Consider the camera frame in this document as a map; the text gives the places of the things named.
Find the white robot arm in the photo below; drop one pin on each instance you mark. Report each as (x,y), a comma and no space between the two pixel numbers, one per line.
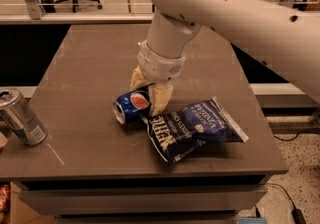
(287,40)

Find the red snack package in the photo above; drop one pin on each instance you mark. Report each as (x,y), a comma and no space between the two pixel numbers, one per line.
(5,192)

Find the cardboard box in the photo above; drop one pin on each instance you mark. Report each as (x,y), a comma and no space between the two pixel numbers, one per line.
(20,213)

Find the blue pepsi can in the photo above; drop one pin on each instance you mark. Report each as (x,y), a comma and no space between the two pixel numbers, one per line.
(131,106)

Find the blue chip bag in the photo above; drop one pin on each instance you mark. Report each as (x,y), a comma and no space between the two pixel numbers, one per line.
(175,135)

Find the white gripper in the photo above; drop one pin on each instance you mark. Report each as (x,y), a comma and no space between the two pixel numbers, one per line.
(157,66)

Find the silver energy drink can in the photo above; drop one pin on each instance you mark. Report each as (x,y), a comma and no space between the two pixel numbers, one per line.
(20,117)

